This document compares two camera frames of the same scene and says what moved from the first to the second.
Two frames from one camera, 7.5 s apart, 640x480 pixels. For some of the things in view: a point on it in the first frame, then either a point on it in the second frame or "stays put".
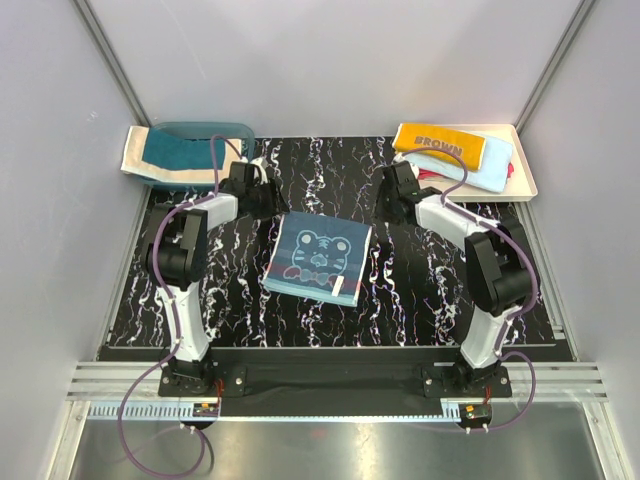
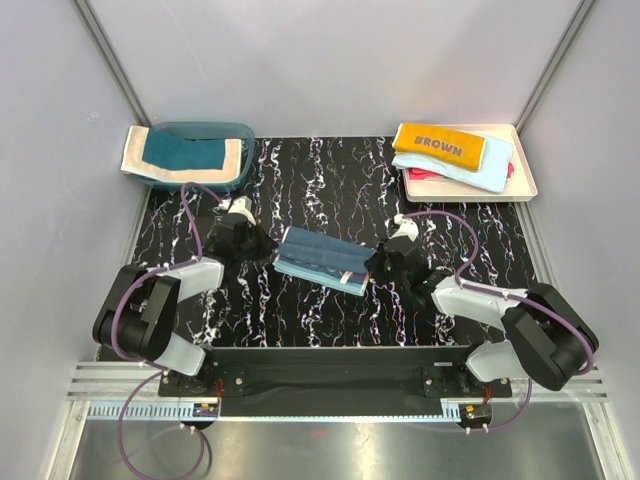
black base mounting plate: (333, 378) stays put
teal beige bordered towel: (155, 153) stays put
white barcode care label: (337, 286) to (345, 278)
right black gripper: (381, 193) to (373, 265)
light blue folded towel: (493, 178) stays put
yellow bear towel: (468, 146) stays put
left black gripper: (275, 204) to (266, 244)
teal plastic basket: (198, 130) stays put
